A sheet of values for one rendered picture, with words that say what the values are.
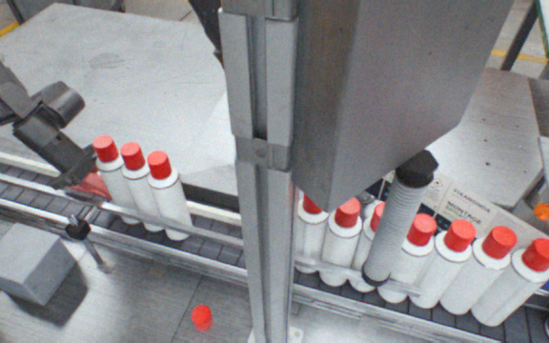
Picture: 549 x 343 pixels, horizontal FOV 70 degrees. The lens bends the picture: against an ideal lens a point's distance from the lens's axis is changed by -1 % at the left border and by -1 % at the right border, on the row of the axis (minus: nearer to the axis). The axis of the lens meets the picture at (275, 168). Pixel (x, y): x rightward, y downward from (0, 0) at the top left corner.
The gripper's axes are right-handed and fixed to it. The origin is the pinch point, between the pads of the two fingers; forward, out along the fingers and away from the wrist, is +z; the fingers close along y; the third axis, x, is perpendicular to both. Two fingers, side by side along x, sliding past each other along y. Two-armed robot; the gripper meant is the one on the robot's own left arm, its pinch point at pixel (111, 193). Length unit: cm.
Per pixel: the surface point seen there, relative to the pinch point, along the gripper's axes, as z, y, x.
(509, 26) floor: 159, 298, -49
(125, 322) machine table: 14.7, -18.7, -2.5
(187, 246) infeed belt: 14.4, -3.7, -10.2
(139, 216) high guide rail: 3.5, -4.8, -9.4
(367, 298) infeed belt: 35, -4, -37
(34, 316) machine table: 4.8, -22.7, 10.3
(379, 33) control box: -13, -17, -65
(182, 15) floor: 4, 237, 153
